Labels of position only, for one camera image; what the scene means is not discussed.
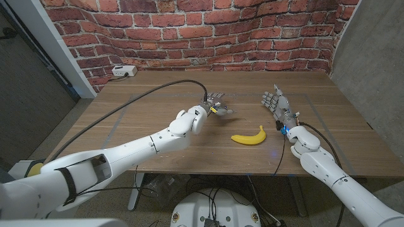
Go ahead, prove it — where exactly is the black power strip cord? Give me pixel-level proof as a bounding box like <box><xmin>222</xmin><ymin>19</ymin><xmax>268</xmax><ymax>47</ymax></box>
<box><xmin>108</xmin><ymin>73</ymin><xmax>129</xmax><ymax>82</ymax></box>

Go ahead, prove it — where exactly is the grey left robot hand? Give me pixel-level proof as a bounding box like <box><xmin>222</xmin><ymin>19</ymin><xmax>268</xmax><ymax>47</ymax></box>
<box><xmin>199</xmin><ymin>92</ymin><xmax>236</xmax><ymax>117</ymax></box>

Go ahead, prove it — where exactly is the yellow toy banana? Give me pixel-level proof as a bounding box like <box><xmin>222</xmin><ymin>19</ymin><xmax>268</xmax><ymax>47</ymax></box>
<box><xmin>230</xmin><ymin>125</ymin><xmax>267</xmax><ymax>146</ymax></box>

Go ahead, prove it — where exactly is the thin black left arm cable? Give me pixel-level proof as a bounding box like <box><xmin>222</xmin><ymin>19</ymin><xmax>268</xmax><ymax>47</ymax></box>
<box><xmin>77</xmin><ymin>165</ymin><xmax>158</xmax><ymax>196</ymax></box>

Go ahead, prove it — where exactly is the white floor cable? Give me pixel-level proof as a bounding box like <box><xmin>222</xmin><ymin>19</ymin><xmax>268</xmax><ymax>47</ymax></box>
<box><xmin>247</xmin><ymin>175</ymin><xmax>280</xmax><ymax>225</ymax></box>

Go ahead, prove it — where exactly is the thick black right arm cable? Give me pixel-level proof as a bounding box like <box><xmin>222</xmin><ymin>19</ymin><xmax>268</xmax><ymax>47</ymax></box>
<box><xmin>298</xmin><ymin>121</ymin><xmax>345</xmax><ymax>227</ymax></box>

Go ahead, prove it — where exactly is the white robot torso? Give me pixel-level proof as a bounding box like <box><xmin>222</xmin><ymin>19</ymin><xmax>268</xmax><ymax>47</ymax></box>
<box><xmin>0</xmin><ymin>219</ymin><xmax>127</xmax><ymax>227</ymax></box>

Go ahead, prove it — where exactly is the red brick printed backdrop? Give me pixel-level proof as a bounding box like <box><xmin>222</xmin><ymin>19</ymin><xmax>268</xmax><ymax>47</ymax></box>
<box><xmin>39</xmin><ymin>0</ymin><xmax>360</xmax><ymax>94</ymax></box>

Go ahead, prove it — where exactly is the grey metal table leg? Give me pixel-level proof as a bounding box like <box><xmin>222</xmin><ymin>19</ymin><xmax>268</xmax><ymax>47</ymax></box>
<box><xmin>287</xmin><ymin>176</ymin><xmax>307</xmax><ymax>218</ymax></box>
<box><xmin>128</xmin><ymin>172</ymin><xmax>145</xmax><ymax>211</ymax></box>

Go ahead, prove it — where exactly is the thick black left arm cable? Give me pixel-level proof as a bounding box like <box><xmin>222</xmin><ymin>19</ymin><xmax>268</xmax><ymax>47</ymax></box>
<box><xmin>50</xmin><ymin>79</ymin><xmax>208</xmax><ymax>161</ymax></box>

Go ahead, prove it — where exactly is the white device with yellow disc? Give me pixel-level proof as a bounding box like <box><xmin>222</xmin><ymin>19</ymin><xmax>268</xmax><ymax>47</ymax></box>
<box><xmin>9</xmin><ymin>159</ymin><xmax>45</xmax><ymax>180</ymax></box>

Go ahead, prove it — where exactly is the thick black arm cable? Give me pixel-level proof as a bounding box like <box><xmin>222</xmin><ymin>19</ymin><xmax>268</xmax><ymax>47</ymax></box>
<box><xmin>298</xmin><ymin>121</ymin><xmax>345</xmax><ymax>227</ymax></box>
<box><xmin>50</xmin><ymin>79</ymin><xmax>208</xmax><ymax>161</ymax></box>

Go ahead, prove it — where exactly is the white power strip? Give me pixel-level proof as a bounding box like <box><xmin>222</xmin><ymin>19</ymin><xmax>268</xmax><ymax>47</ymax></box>
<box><xmin>111</xmin><ymin>65</ymin><xmax>138</xmax><ymax>78</ymax></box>

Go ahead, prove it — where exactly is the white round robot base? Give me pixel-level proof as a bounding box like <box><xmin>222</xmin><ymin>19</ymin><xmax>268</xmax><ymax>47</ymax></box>
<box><xmin>170</xmin><ymin>188</ymin><xmax>262</xmax><ymax>227</ymax></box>

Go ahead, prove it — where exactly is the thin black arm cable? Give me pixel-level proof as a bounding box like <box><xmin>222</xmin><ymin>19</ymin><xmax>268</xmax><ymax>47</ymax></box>
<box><xmin>77</xmin><ymin>165</ymin><xmax>158</xmax><ymax>196</ymax></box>
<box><xmin>271</xmin><ymin>134</ymin><xmax>287</xmax><ymax>177</ymax></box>

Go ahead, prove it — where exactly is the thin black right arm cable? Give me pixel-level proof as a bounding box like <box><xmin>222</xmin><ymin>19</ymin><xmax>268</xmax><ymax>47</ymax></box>
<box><xmin>271</xmin><ymin>134</ymin><xmax>287</xmax><ymax>177</ymax></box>

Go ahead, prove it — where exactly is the clear plastic bag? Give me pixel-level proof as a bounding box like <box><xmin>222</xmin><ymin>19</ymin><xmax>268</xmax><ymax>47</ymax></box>
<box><xmin>143</xmin><ymin>173</ymin><xmax>187</xmax><ymax>209</ymax></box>

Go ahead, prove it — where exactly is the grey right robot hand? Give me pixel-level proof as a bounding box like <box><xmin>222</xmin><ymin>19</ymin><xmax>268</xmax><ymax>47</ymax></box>
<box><xmin>261</xmin><ymin>83</ymin><xmax>300</xmax><ymax>129</ymax></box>

